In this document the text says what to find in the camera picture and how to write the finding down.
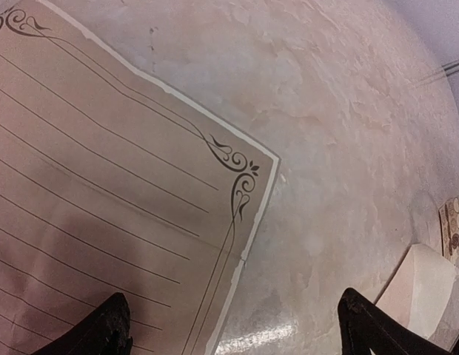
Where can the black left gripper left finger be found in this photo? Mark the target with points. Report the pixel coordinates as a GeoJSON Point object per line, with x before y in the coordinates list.
{"type": "Point", "coordinates": [106, 330]}

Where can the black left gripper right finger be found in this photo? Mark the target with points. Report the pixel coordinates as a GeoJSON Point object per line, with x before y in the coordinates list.
{"type": "Point", "coordinates": [366, 329]}

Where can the translucent pink envelope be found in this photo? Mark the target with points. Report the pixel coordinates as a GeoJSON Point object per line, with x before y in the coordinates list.
{"type": "Point", "coordinates": [420, 290]}

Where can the round sticker seal sheet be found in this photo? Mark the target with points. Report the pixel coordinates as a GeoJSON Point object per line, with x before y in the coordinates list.
{"type": "Point", "coordinates": [449, 228]}

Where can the aluminium table edge rail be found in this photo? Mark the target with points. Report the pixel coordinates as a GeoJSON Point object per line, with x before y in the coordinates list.
{"type": "Point", "coordinates": [443, 71]}

